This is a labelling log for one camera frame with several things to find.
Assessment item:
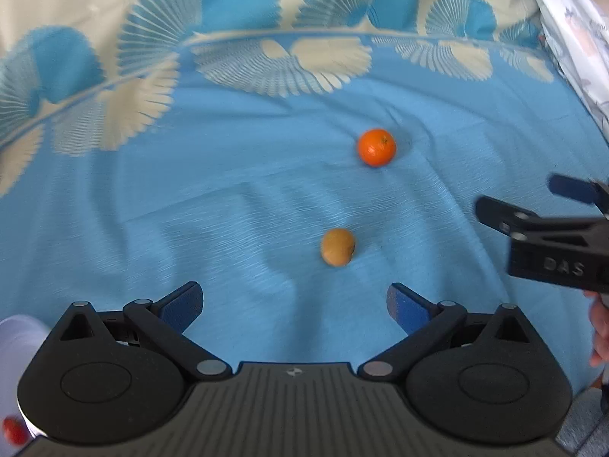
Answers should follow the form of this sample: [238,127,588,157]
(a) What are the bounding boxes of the person right hand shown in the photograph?
[583,291,609,367]

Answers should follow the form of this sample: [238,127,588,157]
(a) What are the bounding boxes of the light blue plastic plate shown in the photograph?
[0,313,52,457]

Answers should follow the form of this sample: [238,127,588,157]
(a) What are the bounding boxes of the orange tangerine cluster left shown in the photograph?
[357,128,397,167]

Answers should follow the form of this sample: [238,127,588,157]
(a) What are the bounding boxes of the light printed cloth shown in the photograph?
[536,0,608,135]

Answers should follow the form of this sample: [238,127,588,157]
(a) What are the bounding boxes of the red cherry tomato lower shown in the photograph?
[1,416,30,447]

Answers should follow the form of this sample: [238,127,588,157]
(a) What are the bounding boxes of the blue cream patterned sheet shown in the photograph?
[1,0,608,389]

